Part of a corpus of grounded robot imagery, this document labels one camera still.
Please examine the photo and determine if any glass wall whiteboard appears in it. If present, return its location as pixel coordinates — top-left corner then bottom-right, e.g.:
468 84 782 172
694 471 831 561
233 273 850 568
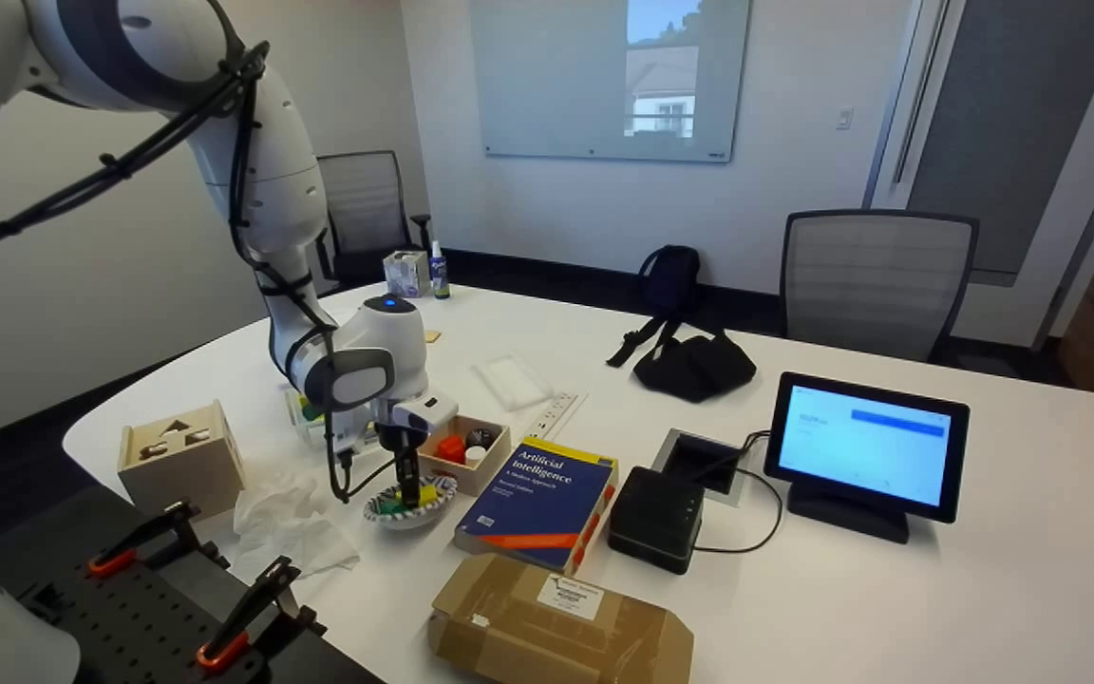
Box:
468 0 755 168

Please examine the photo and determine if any black rectangular box device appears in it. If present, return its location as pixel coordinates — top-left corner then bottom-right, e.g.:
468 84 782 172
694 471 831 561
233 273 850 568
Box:
604 462 709 578

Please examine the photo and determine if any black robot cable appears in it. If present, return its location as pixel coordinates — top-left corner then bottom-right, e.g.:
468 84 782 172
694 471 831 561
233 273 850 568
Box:
0 35 389 510

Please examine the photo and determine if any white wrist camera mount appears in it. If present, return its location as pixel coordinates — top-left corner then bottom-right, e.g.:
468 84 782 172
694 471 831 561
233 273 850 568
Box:
389 390 464 441

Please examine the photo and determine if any tablet screen on stand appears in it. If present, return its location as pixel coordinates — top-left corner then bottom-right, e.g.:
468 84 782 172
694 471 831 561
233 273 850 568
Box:
759 367 974 545

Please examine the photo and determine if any crumpled white plastic wrap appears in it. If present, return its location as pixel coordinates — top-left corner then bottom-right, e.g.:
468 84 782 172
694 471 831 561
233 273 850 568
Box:
226 471 364 582

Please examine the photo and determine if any wooden shape sorter box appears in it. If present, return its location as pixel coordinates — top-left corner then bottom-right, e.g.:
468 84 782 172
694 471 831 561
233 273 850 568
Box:
113 397 247 521

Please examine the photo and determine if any blue book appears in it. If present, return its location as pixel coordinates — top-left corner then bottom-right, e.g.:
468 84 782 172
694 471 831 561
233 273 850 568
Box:
454 431 622 582

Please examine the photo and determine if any clear tissue box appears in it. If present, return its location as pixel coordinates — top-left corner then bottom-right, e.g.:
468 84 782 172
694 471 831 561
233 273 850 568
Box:
382 246 433 298

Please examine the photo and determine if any small spray bottle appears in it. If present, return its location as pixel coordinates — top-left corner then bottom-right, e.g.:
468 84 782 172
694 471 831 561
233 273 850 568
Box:
425 236 454 302

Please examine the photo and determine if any small open wooden box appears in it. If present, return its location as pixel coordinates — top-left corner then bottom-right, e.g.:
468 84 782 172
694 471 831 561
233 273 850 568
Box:
411 411 516 497

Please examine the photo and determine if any black tablet cable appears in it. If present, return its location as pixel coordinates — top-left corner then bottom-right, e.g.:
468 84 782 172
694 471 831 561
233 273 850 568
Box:
694 429 792 558

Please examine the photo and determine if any black pouch bag with straps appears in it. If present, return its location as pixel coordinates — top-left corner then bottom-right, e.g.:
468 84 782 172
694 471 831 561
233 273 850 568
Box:
604 312 759 407

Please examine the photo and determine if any black mesh armchair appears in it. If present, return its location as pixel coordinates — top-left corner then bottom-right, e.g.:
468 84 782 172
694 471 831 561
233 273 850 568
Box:
313 146 436 287

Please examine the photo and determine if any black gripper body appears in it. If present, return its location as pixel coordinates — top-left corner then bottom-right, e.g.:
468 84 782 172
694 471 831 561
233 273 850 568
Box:
373 417 433 466

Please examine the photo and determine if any grey mesh office chair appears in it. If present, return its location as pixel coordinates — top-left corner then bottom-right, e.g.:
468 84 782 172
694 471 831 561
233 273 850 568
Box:
774 206 986 363

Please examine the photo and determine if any brown cardboard package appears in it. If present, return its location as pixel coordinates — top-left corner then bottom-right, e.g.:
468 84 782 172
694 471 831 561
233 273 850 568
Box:
425 550 701 684

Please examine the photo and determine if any table cable port box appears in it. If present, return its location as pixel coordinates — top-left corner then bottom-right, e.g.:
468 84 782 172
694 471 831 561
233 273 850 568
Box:
649 425 747 500

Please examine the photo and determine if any black backpack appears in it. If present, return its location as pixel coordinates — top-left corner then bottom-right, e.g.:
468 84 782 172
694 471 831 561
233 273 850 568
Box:
637 243 706 321

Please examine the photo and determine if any clear plastic ruler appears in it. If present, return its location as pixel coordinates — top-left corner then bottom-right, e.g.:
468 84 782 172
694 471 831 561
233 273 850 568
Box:
523 390 583 441

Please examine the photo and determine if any white folded napkin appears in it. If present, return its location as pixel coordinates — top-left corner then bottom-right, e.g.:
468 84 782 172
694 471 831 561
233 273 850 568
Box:
468 355 559 415

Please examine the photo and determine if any black perforated mounting board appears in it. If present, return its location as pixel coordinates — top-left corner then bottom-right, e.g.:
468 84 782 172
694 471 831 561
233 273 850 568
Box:
0 486 389 684

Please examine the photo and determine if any bowl of colourful items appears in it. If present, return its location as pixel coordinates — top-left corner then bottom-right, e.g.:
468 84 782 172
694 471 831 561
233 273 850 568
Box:
363 471 461 535

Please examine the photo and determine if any black orange clamp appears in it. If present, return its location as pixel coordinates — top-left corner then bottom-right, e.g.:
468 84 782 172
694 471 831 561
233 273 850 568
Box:
193 550 328 677
84 497 204 585

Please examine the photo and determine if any frosted glass door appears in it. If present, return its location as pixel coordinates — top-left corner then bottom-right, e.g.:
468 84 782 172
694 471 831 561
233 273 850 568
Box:
865 0 1094 353

